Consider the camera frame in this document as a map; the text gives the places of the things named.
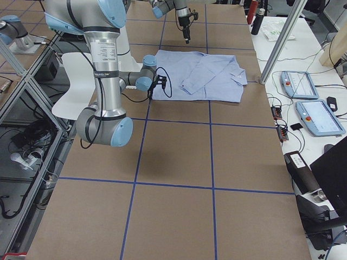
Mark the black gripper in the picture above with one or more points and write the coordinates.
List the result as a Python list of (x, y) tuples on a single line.
[(184, 24), (150, 91)]

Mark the blue striped button shirt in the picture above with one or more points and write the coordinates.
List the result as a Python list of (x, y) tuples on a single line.
[(198, 76)]

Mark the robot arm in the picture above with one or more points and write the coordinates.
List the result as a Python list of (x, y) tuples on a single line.
[(100, 22), (161, 8)]

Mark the red bottle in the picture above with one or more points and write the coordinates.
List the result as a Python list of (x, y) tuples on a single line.
[(252, 10)]

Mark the black water bottle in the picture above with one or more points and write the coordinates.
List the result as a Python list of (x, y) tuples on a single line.
[(257, 22)]

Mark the white plastic chair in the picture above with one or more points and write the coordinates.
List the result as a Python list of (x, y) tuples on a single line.
[(81, 89)]

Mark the upper teach pendant tablet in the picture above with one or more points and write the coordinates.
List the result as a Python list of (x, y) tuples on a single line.
[(298, 85)]

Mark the teach pendant tablet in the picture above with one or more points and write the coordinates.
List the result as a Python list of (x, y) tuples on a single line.
[(298, 85), (318, 118)]

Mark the lower teach pendant tablet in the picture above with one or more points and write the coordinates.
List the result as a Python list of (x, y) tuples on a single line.
[(318, 118)]

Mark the black phone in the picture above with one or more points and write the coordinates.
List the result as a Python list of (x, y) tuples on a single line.
[(332, 103)]

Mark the black monitor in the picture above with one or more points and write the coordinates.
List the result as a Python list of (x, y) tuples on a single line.
[(329, 171)]

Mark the aluminium frame post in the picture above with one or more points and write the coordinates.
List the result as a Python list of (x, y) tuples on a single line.
[(283, 37)]

